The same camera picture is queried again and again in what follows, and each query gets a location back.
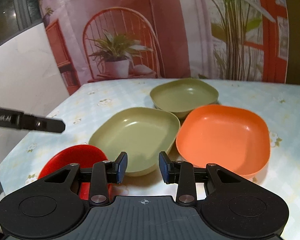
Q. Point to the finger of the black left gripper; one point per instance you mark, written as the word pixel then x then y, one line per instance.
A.
pixel 38 123

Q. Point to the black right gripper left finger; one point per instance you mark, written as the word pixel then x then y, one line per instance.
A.
pixel 115 169

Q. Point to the red round bowl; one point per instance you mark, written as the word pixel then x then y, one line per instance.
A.
pixel 80 173

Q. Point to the printed room scene backdrop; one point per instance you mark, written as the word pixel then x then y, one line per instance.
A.
pixel 97 40

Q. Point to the olive green square plate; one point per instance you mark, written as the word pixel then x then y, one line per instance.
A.
pixel 140 132

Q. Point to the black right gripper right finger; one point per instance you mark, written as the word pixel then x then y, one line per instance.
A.
pixel 180 173

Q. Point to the orange square plate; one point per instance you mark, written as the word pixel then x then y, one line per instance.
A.
pixel 234 138

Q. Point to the far olive green plate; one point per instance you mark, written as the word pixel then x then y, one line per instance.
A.
pixel 180 97

